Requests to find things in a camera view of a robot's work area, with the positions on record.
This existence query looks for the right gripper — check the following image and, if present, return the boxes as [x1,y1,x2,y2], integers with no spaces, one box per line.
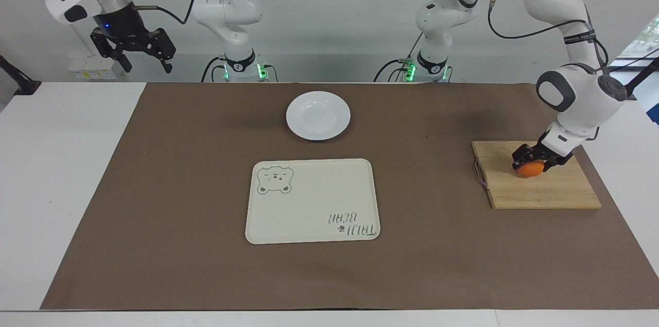
[90,3,177,75]

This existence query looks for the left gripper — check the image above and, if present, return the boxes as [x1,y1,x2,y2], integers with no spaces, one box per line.
[512,131,573,171]

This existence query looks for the orange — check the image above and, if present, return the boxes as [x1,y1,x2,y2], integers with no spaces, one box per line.
[515,160,545,178]

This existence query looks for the white round plate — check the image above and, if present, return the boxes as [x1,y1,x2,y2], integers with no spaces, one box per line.
[286,91,352,141]

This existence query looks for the wooden cutting board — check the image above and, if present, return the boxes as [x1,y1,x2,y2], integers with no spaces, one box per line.
[472,141,602,210]

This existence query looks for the black stand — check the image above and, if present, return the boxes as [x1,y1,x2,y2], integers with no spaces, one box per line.
[625,57,659,102]
[0,55,42,96]

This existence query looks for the window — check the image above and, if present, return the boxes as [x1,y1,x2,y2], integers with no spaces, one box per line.
[616,15,659,60]

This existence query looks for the cream tray with bear print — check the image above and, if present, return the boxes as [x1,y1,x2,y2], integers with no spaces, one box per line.
[245,158,381,245]

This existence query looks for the white wall socket box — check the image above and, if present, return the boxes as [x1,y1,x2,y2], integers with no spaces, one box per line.
[68,55,125,81]

